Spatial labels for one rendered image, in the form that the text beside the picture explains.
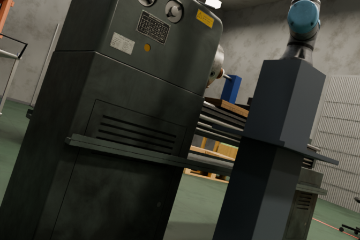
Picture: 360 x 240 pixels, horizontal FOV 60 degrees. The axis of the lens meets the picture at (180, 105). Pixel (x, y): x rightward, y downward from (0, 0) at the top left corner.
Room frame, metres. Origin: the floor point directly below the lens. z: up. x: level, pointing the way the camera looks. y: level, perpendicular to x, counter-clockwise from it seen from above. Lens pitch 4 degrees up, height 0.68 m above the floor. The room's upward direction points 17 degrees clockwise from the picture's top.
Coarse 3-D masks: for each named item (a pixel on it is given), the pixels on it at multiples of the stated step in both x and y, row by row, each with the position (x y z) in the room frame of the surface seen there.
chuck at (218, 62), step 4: (220, 48) 1.68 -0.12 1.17; (216, 52) 1.64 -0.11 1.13; (220, 52) 1.66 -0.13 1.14; (216, 56) 1.64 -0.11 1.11; (220, 56) 1.66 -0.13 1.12; (216, 60) 1.64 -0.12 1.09; (220, 60) 1.66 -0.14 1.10; (216, 64) 1.64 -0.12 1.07; (220, 64) 1.66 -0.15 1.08; (212, 68) 1.64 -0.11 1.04; (216, 68) 1.65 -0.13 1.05; (220, 68) 1.67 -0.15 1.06; (216, 72) 1.66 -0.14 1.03; (212, 76) 1.67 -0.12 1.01; (216, 76) 1.68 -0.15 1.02; (208, 80) 1.68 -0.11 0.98; (212, 80) 1.69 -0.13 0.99; (208, 84) 1.70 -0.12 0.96
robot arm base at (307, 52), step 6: (294, 42) 1.34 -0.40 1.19; (300, 42) 1.33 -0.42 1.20; (288, 48) 1.36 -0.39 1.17; (294, 48) 1.34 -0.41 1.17; (300, 48) 1.33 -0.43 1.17; (306, 48) 1.33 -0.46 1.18; (312, 48) 1.34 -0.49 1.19; (282, 54) 1.38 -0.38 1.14; (288, 54) 1.34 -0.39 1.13; (294, 54) 1.32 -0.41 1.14; (300, 54) 1.32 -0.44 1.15; (306, 54) 1.32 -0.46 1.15; (306, 60) 1.31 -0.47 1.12; (312, 60) 1.34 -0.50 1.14
